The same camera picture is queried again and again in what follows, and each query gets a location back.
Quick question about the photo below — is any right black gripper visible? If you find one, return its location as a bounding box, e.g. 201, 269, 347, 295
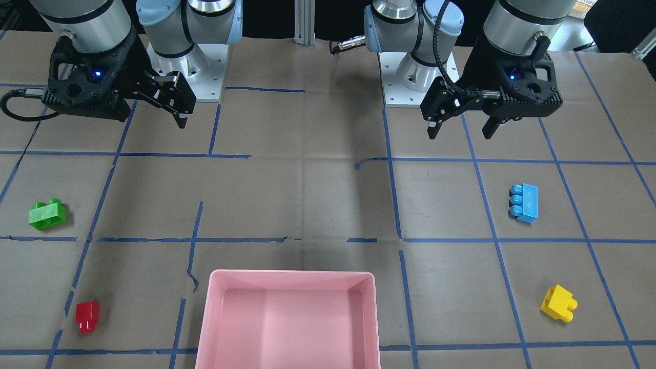
42, 27, 197, 129

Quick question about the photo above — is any green toy block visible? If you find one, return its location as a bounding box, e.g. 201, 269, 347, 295
28, 198, 67, 230

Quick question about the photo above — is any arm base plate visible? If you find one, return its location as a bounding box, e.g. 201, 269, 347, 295
146, 44, 230, 103
379, 52, 441, 108

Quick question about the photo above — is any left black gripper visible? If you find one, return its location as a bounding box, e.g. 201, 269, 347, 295
420, 34, 564, 140

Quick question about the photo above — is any aluminium profile post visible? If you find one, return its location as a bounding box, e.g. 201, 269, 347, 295
294, 0, 316, 48

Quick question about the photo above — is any silver cable connector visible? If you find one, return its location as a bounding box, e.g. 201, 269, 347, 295
330, 35, 367, 55

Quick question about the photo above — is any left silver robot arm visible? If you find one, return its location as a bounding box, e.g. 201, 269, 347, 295
364, 1, 574, 139

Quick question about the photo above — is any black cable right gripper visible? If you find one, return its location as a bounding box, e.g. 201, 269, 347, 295
0, 89, 62, 122

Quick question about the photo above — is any blue toy block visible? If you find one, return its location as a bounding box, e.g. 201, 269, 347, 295
508, 183, 539, 224

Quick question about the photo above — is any yellow toy block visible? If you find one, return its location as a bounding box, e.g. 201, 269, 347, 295
540, 283, 578, 323

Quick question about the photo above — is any pink plastic box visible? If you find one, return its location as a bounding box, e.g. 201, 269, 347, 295
195, 270, 381, 368

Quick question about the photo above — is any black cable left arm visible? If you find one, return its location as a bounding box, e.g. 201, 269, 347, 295
433, 0, 500, 99

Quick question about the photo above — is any red toy block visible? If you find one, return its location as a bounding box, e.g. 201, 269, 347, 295
75, 300, 100, 335

